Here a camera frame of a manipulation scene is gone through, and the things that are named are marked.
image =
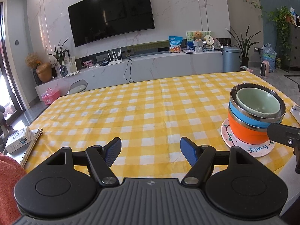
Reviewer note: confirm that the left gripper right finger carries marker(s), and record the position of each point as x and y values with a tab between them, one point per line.
200	159

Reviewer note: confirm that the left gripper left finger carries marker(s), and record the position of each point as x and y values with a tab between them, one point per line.
100	159

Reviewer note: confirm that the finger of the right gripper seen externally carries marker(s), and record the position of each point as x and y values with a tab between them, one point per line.
285	135

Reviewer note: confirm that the white painted fruit plate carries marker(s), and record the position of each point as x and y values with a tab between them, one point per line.
254	150

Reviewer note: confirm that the orange steel bowl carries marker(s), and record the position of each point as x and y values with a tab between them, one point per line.
245	134

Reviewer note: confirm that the green ceramic bowl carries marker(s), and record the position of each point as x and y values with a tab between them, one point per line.
258	102

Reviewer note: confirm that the white phone stand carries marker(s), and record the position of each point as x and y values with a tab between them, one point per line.
295	111

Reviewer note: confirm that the yellow checkered tablecloth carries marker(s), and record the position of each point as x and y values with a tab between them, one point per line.
149	117

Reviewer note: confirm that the pink small heater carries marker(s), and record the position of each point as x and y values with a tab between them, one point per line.
264	69

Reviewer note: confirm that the grey drawer cabinet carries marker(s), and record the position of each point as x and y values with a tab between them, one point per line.
294	51

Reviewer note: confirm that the blue water jug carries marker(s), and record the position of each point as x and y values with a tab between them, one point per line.
269	54

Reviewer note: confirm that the white marble tv console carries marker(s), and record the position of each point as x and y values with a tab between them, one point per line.
138	69

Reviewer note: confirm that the pink plastic box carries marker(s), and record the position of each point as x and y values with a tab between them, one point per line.
50	96

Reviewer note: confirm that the white small box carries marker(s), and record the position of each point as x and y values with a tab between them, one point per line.
18	139

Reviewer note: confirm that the grey blue trash bin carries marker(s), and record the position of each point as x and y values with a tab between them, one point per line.
231	59

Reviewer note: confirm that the potted long leaf plant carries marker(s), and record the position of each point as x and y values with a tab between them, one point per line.
244	42

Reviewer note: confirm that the white wifi router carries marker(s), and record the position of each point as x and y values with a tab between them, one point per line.
115	57

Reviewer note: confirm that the brown gourd vase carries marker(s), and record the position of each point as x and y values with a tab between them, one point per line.
44	72

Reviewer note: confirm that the blue vase with plant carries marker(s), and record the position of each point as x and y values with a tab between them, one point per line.
59	54

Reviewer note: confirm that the hanging ivy plant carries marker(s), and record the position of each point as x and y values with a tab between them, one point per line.
281	19

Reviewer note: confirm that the blue snack bag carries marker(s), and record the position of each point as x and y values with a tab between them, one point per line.
175	44

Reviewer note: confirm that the teddy bear bouquet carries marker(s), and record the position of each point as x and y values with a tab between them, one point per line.
197	41

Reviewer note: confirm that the ring binder notebook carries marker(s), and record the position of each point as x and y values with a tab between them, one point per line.
29	149

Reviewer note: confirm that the black wall television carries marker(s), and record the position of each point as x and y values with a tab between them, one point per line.
93	20

